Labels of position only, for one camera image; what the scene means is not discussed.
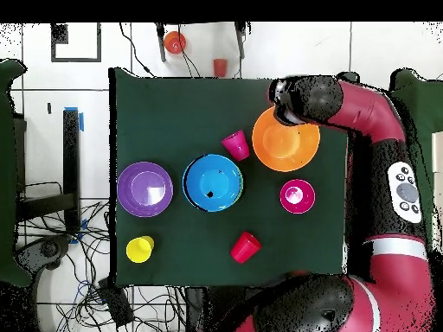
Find tangle of cables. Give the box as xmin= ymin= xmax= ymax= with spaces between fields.
xmin=16 ymin=181 xmax=188 ymax=332

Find black power box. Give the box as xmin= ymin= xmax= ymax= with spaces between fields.
xmin=97 ymin=278 xmax=135 ymax=329

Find black metal table frame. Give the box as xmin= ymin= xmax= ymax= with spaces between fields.
xmin=15 ymin=108 xmax=82 ymax=233

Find green cloth covered table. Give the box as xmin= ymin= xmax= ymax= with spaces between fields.
xmin=0 ymin=58 xmax=33 ymax=288
xmin=388 ymin=67 xmax=443 ymax=250

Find yellow cup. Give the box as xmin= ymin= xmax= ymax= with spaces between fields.
xmin=125 ymin=235 xmax=156 ymax=265

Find orange-red cup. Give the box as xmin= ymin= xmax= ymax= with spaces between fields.
xmin=213 ymin=58 xmax=228 ymax=78

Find blue tape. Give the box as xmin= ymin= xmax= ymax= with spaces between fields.
xmin=64 ymin=105 xmax=85 ymax=132

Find white boxes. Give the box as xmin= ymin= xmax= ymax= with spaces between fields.
xmin=431 ymin=131 xmax=443 ymax=253

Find light blue bowl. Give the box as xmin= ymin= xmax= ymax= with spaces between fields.
xmin=182 ymin=153 xmax=244 ymax=213

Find small crimson bowl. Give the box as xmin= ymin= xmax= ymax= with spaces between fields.
xmin=279 ymin=178 xmax=317 ymax=214

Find tall red cup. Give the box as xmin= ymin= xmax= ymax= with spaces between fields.
xmin=230 ymin=231 xmax=263 ymax=265

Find purple bowl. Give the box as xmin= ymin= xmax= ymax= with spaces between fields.
xmin=116 ymin=161 xmax=174 ymax=218

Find short crimson cup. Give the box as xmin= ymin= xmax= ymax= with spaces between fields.
xmin=221 ymin=130 xmax=251 ymax=163

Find black square frame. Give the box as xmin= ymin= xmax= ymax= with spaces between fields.
xmin=50 ymin=22 xmax=102 ymax=64

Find small orange bowl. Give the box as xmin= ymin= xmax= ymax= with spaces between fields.
xmin=163 ymin=30 xmax=188 ymax=55

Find large orange bowl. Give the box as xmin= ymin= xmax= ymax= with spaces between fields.
xmin=251 ymin=105 xmax=321 ymax=173

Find dark green tablecloth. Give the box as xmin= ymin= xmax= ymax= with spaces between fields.
xmin=108 ymin=67 xmax=359 ymax=288

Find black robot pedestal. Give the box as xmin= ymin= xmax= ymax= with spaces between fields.
xmin=184 ymin=285 xmax=257 ymax=332

